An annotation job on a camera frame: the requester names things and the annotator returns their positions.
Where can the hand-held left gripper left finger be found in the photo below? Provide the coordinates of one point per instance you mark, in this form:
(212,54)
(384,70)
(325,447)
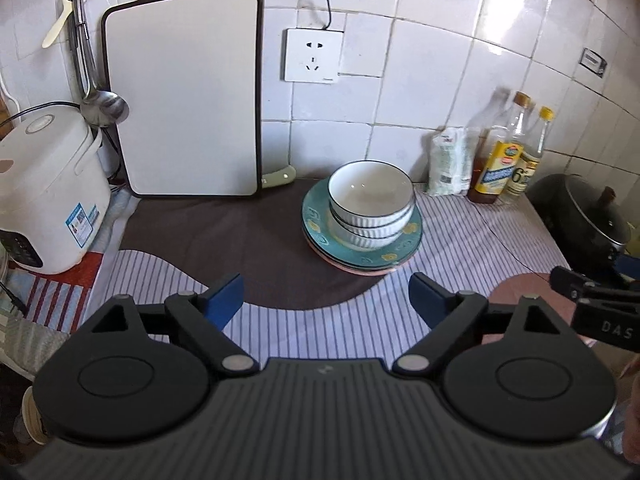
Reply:
(225,301)

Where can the clear bottle with dark liquid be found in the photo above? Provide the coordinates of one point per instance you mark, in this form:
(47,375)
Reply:
(480,180)

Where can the black wok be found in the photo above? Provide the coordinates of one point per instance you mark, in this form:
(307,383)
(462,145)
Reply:
(550,200)

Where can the metal ladle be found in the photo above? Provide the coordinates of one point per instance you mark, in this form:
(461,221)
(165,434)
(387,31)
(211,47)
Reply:
(105,107)

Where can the yellow label bottle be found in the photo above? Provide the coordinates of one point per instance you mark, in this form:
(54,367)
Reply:
(500,165)

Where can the white seasoning bag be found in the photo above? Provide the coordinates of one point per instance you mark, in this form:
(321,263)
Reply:
(450,160)

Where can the white ribbed bowl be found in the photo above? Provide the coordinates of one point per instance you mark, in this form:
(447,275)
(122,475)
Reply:
(372,244)
(372,233)
(370,190)

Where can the white cutting board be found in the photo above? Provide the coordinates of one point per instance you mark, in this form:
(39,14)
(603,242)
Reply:
(185,95)

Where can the glass wok lid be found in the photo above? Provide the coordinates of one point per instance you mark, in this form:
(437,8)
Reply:
(595,225)

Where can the cream plastic rice paddle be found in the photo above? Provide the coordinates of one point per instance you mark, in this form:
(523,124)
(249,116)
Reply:
(55,30)

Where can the small wall label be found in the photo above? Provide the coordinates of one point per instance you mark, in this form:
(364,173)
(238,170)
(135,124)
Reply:
(593,62)

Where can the teal fried egg plate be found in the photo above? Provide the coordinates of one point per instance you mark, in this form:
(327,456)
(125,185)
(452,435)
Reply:
(314,212)

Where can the white wall socket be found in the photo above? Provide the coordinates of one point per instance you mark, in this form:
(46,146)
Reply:
(314,55)

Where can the white rice cooker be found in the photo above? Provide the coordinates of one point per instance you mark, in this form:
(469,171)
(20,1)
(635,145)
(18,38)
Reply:
(50,185)

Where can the clear bottle with yellow cap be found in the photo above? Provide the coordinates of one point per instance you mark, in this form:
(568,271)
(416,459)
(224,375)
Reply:
(522,175)

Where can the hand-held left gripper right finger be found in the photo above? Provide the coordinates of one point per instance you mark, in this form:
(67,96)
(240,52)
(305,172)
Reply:
(425,297)

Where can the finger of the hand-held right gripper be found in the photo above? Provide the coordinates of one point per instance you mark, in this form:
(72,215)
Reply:
(575,282)
(630,263)

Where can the white plate with sun print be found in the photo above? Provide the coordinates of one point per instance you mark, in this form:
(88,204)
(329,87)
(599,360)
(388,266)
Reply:
(360,266)

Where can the red patterned cloth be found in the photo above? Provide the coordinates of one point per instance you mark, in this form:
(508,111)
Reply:
(65,285)

